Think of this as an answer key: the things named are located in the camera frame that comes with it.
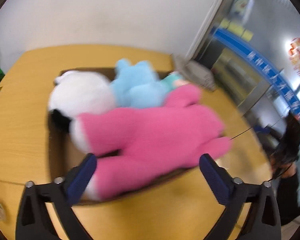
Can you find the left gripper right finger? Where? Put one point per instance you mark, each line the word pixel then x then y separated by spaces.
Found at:
pixel 263 218

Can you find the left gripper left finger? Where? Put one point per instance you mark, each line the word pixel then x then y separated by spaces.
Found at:
pixel 33 219

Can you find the pink bear plush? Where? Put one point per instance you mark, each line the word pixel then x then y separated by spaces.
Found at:
pixel 136 146

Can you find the white panda plush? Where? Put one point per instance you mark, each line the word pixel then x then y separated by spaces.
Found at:
pixel 77 92

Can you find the pink pig plush teal shirt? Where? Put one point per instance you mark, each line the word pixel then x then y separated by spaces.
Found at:
pixel 173 81

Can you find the light blue plush toy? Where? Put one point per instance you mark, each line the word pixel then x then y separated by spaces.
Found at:
pixel 138 86

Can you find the person's right hand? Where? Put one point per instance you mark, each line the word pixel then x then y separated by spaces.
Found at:
pixel 288 171

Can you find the brown cardboard box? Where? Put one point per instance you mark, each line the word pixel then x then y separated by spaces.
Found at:
pixel 70 152

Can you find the grey folded cloth bag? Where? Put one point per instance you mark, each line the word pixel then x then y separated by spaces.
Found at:
pixel 194 72

